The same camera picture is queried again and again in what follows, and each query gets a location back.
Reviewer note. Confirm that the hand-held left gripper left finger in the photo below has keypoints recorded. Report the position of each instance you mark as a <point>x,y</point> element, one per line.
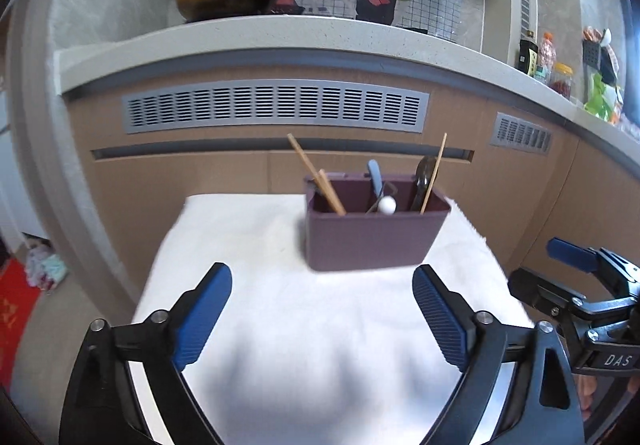
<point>205,315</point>

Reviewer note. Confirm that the clear orange-cap bottle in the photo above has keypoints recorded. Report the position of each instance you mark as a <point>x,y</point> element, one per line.
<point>546,55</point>

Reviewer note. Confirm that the black wall rack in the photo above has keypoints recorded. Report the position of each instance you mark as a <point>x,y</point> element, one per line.
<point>592,56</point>

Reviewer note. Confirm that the translucent grey spoon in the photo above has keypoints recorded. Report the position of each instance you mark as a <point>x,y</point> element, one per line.
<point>424,175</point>

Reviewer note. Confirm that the wooden chopstick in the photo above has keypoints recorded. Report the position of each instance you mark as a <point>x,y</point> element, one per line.
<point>434,172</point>
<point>315,172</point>

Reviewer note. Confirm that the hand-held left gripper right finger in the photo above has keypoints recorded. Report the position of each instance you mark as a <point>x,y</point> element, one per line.
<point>440,320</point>

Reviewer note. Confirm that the long grey ventilation grille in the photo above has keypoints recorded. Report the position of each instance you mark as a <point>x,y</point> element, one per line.
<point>275,126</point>

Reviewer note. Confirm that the stone kitchen countertop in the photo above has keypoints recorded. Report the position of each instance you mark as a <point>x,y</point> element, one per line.
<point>300,37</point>

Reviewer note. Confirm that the wooden spoon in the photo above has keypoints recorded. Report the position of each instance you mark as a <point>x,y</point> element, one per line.
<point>327,187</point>

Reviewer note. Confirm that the maroon plastic utensil holder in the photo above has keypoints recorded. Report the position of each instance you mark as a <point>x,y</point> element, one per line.
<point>370,240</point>

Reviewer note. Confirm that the small wall vent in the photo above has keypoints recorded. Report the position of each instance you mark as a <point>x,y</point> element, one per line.
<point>524,10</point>

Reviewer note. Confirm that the wooden kitchen cabinet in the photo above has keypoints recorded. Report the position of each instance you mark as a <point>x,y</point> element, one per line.
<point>225,165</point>

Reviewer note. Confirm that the red floor mat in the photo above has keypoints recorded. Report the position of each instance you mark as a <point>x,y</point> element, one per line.
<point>12,315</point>

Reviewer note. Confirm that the white ball-top utensil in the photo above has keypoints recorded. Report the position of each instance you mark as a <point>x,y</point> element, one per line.
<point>386,206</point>

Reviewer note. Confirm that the short grey ventilation grille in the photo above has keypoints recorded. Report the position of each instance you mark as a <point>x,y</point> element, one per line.
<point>495,132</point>

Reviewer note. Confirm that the person's right hand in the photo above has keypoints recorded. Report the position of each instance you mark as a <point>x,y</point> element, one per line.
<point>586,387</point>

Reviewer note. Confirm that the yellow lid jar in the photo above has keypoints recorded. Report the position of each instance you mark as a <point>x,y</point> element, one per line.
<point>562,81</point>

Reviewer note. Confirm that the dark sauce bottle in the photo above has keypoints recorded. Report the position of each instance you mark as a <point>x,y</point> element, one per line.
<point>527,54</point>

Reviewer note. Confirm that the pile of light cloth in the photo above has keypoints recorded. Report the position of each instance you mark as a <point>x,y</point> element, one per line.
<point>45,265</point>

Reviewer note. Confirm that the white table cloth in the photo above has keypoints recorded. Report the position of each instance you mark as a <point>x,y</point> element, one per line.
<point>300,325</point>

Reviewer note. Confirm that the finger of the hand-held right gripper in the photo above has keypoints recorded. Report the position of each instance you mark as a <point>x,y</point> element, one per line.
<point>570,250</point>
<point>542,292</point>

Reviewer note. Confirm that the green packet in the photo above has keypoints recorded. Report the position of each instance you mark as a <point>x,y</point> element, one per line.
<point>600,97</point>

